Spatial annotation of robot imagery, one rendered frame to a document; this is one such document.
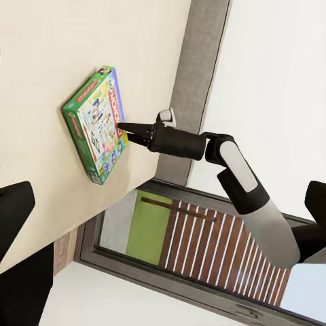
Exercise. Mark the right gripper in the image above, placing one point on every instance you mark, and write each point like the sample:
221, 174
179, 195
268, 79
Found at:
157, 138

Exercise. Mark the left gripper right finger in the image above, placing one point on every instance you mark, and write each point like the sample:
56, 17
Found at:
315, 201

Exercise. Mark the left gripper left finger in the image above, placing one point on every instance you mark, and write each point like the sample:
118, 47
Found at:
17, 201

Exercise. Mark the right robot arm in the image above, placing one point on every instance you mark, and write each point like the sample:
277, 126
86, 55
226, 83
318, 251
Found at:
282, 246

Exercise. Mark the bed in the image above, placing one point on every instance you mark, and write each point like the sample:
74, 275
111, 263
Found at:
166, 54

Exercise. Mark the board game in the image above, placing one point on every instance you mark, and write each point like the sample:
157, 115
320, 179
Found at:
93, 115

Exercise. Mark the door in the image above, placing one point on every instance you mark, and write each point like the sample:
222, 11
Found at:
194, 246

